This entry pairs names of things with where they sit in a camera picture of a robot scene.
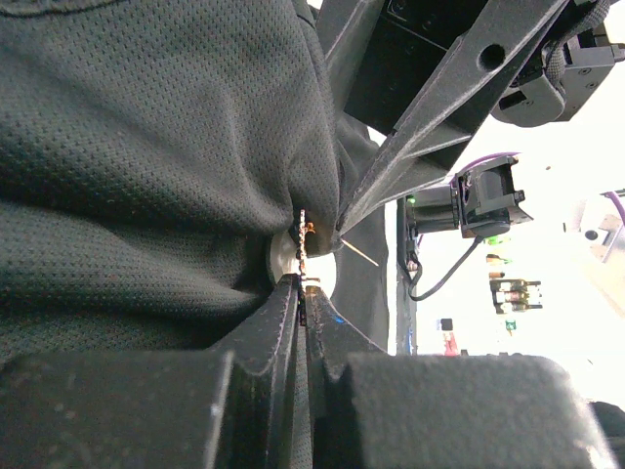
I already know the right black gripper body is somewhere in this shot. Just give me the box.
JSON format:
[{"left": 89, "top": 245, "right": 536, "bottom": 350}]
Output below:
[{"left": 344, "top": 0, "right": 625, "bottom": 138}]

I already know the black t-shirt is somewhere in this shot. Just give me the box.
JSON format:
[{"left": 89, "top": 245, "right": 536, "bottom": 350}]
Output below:
[{"left": 1, "top": 1, "right": 377, "bottom": 361}]

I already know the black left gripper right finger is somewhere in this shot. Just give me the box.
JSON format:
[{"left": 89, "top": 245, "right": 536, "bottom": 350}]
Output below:
[{"left": 305, "top": 286, "right": 620, "bottom": 468}]

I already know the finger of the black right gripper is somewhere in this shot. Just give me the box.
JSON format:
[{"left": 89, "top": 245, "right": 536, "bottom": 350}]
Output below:
[
  {"left": 335, "top": 0, "right": 564, "bottom": 233},
  {"left": 315, "top": 0, "right": 384, "bottom": 111}
]

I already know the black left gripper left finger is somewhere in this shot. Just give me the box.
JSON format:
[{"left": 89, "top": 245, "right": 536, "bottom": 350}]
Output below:
[{"left": 1, "top": 275, "right": 300, "bottom": 468}]

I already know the round multicolour brooch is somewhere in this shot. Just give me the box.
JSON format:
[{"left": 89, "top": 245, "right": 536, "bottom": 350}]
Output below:
[{"left": 269, "top": 229, "right": 339, "bottom": 300}]

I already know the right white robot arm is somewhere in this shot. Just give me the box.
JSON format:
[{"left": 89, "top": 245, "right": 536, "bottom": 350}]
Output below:
[{"left": 315, "top": 1, "right": 624, "bottom": 237}]

